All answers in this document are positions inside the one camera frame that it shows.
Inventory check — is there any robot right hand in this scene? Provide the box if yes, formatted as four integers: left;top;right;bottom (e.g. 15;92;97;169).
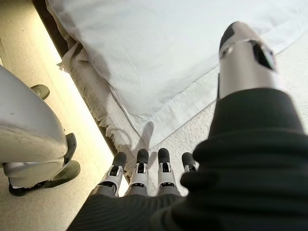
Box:
67;21;308;231

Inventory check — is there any white duvet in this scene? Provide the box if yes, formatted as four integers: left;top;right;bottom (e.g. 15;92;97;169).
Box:
45;0;308;147

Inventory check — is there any cream fringed throw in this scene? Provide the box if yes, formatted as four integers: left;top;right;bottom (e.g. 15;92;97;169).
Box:
57;38;308;195

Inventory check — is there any grey robot right leg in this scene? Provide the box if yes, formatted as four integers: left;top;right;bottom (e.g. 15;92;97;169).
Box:
0;64;81;197

